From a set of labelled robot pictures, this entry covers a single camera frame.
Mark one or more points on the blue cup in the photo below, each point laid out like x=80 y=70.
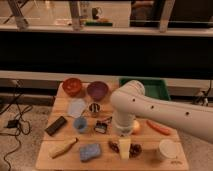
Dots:
x=80 y=124

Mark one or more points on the black binder clip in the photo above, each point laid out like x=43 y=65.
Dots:
x=101 y=127

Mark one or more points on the blue sponge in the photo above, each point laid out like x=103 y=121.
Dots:
x=89 y=152

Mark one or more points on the orange carrot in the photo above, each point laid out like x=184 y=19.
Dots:
x=158 y=128

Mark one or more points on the light blue plate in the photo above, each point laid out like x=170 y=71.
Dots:
x=76 y=107

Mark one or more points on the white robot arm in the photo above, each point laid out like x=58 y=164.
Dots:
x=130 y=101

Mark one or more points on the yellow banana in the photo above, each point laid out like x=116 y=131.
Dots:
x=62 y=147

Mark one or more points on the bunch of dark grapes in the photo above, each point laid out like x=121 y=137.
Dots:
x=135 y=149

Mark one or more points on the small metal cup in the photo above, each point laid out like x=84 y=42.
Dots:
x=94 y=109

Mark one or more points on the black rectangular block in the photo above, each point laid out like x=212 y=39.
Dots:
x=55 y=126

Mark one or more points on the purple bowl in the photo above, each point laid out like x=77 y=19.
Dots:
x=97 y=90

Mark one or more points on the red bowl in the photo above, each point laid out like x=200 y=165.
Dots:
x=72 y=86

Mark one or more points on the green plastic tray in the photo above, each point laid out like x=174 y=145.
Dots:
x=155 y=88

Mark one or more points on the white paper cup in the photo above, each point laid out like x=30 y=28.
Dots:
x=167 y=149

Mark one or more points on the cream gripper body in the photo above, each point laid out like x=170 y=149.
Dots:
x=124 y=147

